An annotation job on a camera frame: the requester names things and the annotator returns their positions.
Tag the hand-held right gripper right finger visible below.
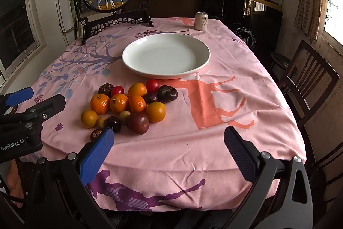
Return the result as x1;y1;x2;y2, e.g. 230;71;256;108
224;126;314;229

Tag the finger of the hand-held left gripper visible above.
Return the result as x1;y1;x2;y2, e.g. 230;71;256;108
0;87;34;115
0;94;66;131

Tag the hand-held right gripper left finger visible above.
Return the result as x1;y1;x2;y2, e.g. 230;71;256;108
24;127;116;229

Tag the dark cherry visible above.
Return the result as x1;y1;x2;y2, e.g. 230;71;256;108
143;92;158;105
107;116;122;134

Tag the smooth small orange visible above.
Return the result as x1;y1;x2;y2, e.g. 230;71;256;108
81;110;98;129
128;83;147;97
145;102;167;123

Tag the dark red plum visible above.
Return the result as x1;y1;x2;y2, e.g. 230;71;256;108
127;112;150;135

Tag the dark purple plum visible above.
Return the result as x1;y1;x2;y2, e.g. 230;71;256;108
157;85;178;104

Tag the white ceramic plate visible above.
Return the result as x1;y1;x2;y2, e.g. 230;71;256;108
122;33;211;80

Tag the person's left hand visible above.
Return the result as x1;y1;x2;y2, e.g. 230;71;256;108
7;162;25;200

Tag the pink printed tablecloth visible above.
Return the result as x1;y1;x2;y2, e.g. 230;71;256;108
15;17;307;212

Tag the mandarin orange with stem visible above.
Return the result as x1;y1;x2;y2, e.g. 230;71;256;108
110;93;129;114

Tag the white framed window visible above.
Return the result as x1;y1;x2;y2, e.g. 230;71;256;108
0;0;47;87

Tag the black round stool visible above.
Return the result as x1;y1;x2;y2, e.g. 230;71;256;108
269;52;298;76

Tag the dark wooden chair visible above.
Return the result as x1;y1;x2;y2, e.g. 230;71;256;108
269;40;342;192

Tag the black bag with white print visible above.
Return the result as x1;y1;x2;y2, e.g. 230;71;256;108
233;26;258;51

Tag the beige drink can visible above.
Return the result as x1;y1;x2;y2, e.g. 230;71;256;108
195;11;209;31

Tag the bright window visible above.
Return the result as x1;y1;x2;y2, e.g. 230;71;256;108
323;0;343;44

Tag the white wall panel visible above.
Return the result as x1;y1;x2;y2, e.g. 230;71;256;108
54;0;75;35

